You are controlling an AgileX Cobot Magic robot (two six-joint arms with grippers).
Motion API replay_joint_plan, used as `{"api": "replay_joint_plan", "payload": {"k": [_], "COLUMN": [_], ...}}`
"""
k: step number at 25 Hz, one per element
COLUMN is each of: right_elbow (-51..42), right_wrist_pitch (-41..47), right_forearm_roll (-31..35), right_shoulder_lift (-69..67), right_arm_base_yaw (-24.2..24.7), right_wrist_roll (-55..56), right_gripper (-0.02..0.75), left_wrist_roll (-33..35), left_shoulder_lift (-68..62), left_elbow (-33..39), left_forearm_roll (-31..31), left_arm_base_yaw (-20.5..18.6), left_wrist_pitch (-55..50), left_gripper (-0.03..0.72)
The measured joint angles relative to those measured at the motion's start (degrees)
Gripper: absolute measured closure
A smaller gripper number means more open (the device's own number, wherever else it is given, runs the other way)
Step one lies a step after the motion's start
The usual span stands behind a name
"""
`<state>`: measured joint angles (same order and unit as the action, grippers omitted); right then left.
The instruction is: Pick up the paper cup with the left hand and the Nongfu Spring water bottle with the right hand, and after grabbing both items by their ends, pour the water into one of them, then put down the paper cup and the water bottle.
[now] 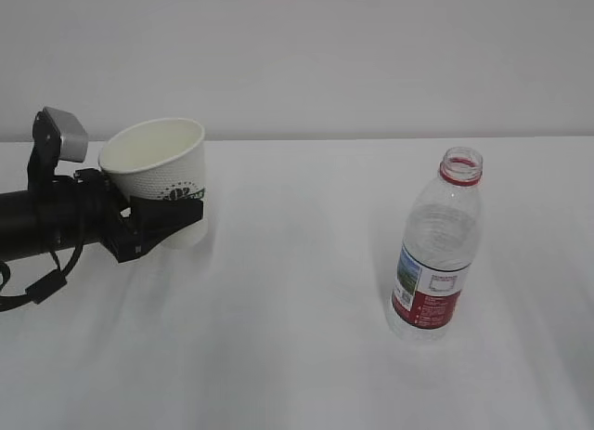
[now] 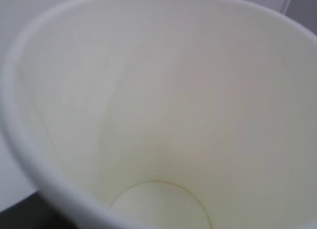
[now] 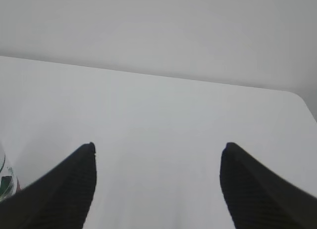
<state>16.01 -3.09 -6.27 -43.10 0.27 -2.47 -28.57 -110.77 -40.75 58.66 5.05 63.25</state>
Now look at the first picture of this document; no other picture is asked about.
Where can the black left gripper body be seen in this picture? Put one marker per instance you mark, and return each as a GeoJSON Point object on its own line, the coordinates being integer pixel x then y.
{"type": "Point", "coordinates": [87, 208]}

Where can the white paper cup green logo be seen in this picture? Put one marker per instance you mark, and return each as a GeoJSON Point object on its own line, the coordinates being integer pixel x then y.
{"type": "Point", "coordinates": [161, 159]}

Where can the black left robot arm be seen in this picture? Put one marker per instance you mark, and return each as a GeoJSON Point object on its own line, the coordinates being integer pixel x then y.
{"type": "Point", "coordinates": [25, 223]}

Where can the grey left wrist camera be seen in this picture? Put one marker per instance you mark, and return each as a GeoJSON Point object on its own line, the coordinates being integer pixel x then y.
{"type": "Point", "coordinates": [57, 136]}

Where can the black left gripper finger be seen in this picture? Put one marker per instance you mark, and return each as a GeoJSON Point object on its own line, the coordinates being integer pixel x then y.
{"type": "Point", "coordinates": [173, 224]}

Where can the clear Nongfu Spring water bottle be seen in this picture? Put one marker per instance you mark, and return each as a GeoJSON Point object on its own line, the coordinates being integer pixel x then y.
{"type": "Point", "coordinates": [441, 239]}

